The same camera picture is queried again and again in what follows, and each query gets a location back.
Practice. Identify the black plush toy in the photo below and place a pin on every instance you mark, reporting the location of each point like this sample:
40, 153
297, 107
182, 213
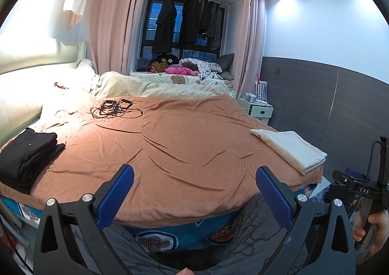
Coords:
162, 62

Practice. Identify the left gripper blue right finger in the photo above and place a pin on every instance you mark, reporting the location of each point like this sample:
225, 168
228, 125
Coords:
277, 195

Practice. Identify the cream bear print bedding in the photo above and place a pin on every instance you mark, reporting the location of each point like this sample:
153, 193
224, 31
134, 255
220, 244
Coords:
180, 79

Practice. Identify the folded black clothes stack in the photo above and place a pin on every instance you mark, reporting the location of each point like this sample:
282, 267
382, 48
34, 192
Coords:
26, 156

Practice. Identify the brown bed cover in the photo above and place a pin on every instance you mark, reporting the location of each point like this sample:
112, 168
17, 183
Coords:
192, 158

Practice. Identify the floral patterned blanket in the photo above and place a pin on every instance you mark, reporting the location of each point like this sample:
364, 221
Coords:
205, 68

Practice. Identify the pink curtain right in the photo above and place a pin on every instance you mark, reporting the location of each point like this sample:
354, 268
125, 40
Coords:
248, 57

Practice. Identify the white bedside cabinet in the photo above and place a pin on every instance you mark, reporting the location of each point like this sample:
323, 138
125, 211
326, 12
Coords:
262, 112

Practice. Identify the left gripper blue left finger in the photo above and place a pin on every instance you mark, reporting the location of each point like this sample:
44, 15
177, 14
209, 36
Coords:
111, 194

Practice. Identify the pink curtain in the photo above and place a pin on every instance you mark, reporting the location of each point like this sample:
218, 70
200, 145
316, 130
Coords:
114, 33
248, 57

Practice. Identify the white padded headboard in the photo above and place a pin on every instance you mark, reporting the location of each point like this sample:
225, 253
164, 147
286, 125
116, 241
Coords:
31, 71

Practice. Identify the blue patterned bed sheet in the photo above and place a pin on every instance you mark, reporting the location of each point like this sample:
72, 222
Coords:
211, 234

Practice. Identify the grey patterned trousers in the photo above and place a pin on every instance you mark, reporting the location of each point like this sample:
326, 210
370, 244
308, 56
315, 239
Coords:
255, 237

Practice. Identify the hanging black coat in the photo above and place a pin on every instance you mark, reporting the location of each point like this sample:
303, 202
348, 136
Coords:
165, 24

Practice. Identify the hanging dark clothes row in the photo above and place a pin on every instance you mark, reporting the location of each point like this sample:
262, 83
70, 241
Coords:
202, 19

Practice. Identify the pink curtain left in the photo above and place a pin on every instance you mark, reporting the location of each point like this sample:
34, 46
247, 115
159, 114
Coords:
114, 33

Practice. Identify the beige duvet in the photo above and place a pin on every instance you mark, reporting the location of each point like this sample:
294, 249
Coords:
112, 84

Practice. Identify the pink garment on bench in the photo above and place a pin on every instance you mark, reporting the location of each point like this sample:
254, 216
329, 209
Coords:
180, 71

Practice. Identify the dark grey cushion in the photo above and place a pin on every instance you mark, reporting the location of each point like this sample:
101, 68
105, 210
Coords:
225, 61

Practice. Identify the light grey jacket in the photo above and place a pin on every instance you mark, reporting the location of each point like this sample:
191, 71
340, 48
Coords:
296, 151

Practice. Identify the person's right hand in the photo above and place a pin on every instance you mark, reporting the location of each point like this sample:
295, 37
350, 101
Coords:
374, 240

